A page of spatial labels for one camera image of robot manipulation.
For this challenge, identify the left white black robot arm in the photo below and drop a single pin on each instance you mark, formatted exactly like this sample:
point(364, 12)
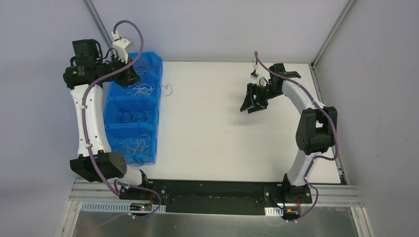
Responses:
point(95, 161)

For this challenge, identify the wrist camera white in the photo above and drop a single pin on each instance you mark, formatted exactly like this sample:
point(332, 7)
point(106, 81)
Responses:
point(254, 74)
point(122, 46)

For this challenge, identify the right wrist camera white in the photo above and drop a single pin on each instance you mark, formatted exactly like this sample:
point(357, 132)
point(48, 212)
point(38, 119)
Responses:
point(254, 74)

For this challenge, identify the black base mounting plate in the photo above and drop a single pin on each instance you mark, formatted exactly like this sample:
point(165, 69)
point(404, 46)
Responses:
point(217, 197)

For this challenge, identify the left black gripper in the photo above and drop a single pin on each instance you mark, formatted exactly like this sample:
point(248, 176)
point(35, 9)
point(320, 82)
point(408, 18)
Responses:
point(127, 73)

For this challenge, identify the corner aluminium post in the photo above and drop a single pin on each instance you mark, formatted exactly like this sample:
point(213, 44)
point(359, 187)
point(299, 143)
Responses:
point(98, 22)
point(333, 32)

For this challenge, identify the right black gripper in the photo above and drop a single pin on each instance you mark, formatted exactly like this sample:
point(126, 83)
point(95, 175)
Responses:
point(257, 96)

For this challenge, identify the blue plastic bin row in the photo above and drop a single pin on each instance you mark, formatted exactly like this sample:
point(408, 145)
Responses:
point(131, 114)

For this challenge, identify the left corner aluminium post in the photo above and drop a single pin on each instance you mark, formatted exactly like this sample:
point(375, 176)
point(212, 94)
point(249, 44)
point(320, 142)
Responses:
point(98, 22)

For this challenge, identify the aluminium frame rail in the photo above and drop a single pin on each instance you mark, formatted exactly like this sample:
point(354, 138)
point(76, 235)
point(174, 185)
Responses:
point(329, 195)

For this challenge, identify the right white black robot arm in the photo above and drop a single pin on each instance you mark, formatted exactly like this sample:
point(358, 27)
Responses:
point(315, 132)

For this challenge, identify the right corner aluminium post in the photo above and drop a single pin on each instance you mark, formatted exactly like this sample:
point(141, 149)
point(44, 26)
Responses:
point(333, 32)

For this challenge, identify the white slotted cable duct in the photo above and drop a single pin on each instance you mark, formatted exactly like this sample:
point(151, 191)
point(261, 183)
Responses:
point(122, 207)

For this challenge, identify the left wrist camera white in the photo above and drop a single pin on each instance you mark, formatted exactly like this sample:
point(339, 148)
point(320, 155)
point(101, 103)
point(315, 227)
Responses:
point(122, 46)

